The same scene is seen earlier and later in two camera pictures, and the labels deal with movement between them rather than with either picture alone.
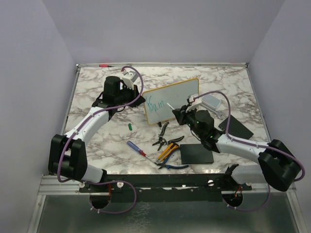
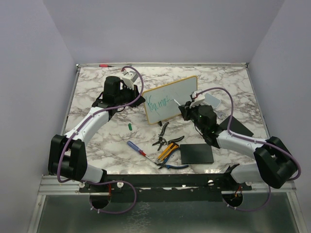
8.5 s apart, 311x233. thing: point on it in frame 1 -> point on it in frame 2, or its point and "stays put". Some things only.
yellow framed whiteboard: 155,108 stays put
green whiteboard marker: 173,108 -> 177,102
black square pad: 236,128 stays put
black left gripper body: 127,95 stays put
